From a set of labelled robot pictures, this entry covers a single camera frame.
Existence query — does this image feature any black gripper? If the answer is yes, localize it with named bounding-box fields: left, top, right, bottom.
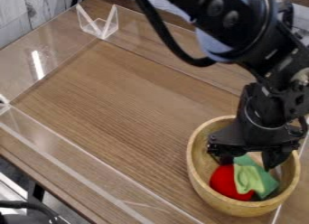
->
left=207, top=83, right=309, bottom=171

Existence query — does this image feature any black cable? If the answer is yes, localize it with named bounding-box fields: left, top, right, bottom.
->
left=130, top=0, right=219, bottom=68

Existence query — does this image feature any black table frame leg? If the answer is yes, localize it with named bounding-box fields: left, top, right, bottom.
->
left=26, top=180, right=74, bottom=224

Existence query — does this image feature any red plush tomato toy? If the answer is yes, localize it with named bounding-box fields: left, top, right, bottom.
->
left=209, top=164, right=255, bottom=201

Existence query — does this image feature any brown wooden bowl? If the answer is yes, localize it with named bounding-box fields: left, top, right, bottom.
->
left=186, top=116, right=302, bottom=218

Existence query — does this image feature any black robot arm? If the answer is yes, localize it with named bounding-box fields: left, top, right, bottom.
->
left=168, top=0, right=309, bottom=169

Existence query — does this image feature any clear acrylic corner bracket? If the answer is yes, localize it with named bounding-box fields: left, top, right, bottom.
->
left=77, top=5, right=118, bottom=40

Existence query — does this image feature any green foam block stick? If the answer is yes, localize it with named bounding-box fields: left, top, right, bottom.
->
left=233, top=154, right=279, bottom=200

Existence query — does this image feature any clear acrylic front barrier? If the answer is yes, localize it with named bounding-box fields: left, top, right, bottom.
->
left=0, top=105, right=203, bottom=224

